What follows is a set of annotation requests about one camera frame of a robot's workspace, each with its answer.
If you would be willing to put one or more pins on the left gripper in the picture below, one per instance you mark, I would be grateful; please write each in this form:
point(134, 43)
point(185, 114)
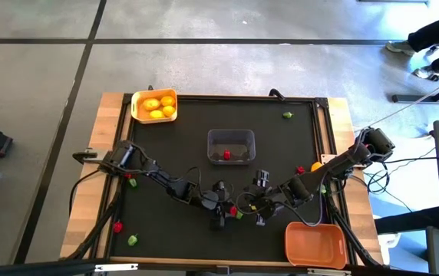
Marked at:
point(219, 191)

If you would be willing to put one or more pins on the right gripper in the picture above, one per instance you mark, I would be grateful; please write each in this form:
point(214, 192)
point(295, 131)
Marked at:
point(269, 201)

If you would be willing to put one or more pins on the red pepper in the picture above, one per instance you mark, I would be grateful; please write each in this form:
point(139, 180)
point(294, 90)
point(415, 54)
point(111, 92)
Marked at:
point(300, 169)
point(117, 227)
point(226, 154)
point(127, 175)
point(233, 210)

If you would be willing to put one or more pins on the green pepper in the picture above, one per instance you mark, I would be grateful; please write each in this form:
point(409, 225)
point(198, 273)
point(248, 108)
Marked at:
point(132, 183)
point(323, 189)
point(132, 240)
point(288, 114)
point(239, 214)

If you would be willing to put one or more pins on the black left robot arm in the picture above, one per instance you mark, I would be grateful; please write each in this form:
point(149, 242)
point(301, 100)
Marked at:
point(158, 176)

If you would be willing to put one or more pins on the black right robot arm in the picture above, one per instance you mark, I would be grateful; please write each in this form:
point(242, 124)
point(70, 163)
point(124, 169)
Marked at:
point(338, 165)

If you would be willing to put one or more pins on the grey translucent plastic basket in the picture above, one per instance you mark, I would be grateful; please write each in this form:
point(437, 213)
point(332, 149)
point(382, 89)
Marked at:
point(238, 143)

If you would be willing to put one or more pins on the orange plastic basket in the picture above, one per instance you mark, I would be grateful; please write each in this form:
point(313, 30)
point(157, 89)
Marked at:
point(315, 245)

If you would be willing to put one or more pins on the silver mounting plate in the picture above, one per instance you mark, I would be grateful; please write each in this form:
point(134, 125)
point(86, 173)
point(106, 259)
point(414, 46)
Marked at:
point(325, 157)

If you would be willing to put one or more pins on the black rig strut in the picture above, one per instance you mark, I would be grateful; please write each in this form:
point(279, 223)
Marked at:
point(352, 237)
point(96, 230)

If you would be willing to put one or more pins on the black clamp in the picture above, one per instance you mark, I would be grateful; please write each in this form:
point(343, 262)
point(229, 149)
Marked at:
point(277, 94)

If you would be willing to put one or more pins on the yellow plastic basket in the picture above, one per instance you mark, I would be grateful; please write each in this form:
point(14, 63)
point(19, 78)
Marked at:
point(139, 111)

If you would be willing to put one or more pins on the person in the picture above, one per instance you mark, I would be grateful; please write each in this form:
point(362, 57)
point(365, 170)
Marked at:
point(407, 221)
point(434, 32)

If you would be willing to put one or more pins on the black rig crossbar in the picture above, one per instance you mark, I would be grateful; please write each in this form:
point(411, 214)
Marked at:
point(31, 268)

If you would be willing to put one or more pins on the silver metal bracket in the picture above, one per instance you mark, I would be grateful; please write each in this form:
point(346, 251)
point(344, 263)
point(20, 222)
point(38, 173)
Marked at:
point(329, 272)
point(116, 267)

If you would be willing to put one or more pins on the black aluminium table frame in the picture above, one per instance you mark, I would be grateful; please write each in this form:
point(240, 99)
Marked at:
point(223, 98)

